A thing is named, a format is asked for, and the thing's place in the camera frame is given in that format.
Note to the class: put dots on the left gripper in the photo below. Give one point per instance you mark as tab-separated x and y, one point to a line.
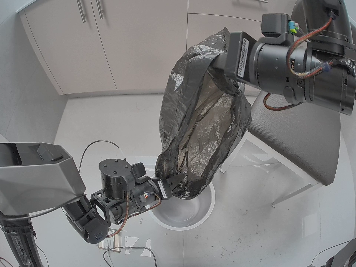
147	193

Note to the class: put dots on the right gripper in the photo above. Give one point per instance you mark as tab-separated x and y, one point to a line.
272	65

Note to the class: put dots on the black plastic bag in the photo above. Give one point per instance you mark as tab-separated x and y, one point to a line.
194	121

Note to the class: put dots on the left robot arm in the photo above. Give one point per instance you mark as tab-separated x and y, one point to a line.
41	182

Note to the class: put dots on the white trash bin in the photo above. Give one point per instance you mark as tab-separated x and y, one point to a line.
183	215

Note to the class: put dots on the beige floor cabinet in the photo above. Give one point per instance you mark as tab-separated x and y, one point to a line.
139	37

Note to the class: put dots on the grey padded white chair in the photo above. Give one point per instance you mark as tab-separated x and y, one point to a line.
294	138

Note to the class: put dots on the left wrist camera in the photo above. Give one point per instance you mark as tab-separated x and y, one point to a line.
138	170

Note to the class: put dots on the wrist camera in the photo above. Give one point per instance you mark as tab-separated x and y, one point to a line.
138	170
275	26

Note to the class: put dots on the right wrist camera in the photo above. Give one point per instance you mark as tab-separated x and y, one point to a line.
275	26

